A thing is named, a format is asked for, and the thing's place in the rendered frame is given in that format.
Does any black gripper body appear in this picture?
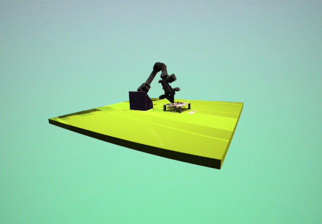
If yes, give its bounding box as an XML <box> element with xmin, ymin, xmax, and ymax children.
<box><xmin>159</xmin><ymin>84</ymin><xmax>180</xmax><ymax>99</ymax></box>

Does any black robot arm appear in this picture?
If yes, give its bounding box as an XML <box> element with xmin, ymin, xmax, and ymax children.
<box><xmin>137</xmin><ymin>62</ymin><xmax>177</xmax><ymax>93</ymax></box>

